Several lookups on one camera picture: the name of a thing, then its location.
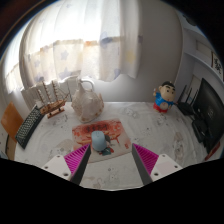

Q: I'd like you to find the light blue computer mouse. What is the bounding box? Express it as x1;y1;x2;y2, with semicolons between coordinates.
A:
90;130;108;153

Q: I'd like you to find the red flat card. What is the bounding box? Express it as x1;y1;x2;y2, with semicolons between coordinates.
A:
203;142;222;162

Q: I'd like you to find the framed calligraphy picture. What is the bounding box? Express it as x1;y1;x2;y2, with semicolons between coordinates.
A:
210;51;224;81

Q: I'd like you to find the black desk device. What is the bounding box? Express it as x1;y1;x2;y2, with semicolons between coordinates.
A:
191;117;210;144

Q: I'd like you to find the white printed tablecloth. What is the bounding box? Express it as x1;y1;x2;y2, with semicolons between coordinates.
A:
13;100;216;191

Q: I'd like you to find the white wall shelf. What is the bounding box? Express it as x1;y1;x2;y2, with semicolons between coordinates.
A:
176;9;224;81

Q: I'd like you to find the white star-print curtain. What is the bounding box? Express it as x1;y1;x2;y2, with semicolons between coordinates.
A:
4;0;141;93

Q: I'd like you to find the large white conch shell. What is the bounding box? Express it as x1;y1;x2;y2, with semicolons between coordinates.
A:
70;79;105;124

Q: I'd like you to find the orange wooden chair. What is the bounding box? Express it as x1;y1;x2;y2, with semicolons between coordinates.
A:
0;101;25;161

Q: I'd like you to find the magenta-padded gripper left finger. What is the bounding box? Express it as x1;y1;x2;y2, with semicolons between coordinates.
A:
41;143;92;186

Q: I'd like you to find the cartoon boy figurine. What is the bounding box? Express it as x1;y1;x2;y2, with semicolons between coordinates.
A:
152;80;177;114

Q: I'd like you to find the black monitor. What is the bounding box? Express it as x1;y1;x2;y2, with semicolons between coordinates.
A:
192;77;224;155

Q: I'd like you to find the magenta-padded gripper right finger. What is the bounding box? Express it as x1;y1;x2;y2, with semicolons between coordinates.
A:
130;143;184;186

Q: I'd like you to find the black keyboard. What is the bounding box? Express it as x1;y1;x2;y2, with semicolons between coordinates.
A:
14;104;45;150

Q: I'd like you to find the black router with antennas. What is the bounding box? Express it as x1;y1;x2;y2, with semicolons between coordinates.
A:
176;84;201;117

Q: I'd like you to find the red printed mouse pad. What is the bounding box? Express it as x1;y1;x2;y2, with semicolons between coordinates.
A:
71;118;133;164

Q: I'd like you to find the wooden sailing ship model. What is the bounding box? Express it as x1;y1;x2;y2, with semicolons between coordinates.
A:
34;79;72;119

